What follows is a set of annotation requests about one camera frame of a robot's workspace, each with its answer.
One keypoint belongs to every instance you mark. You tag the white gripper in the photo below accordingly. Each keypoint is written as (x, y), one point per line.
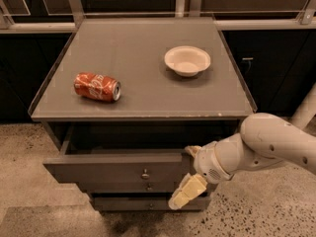
(207, 164)

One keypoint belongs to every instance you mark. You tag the grey top drawer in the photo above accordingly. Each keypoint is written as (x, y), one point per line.
(121, 153)

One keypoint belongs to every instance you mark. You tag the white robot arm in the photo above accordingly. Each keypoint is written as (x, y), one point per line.
(262, 141)

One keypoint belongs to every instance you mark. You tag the grey middle drawer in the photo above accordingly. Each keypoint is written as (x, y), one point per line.
(139, 187)

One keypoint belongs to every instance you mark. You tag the grey drawer cabinet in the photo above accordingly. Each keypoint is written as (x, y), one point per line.
(132, 51)

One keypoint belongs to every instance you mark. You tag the white paper bowl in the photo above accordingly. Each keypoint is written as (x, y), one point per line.
(187, 61)

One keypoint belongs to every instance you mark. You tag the red crushed soda can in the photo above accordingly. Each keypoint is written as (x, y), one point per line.
(97, 87)

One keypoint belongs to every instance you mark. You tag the metal railing frame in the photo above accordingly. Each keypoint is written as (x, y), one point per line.
(66, 16)

